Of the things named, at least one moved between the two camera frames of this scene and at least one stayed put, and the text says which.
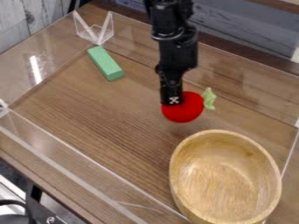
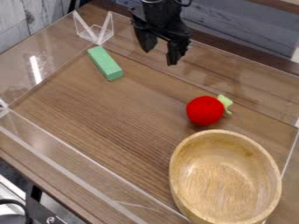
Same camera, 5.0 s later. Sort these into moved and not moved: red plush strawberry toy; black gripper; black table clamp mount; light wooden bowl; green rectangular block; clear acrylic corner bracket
Moved: black gripper; red plush strawberry toy
Not moved: light wooden bowl; green rectangular block; black table clamp mount; clear acrylic corner bracket
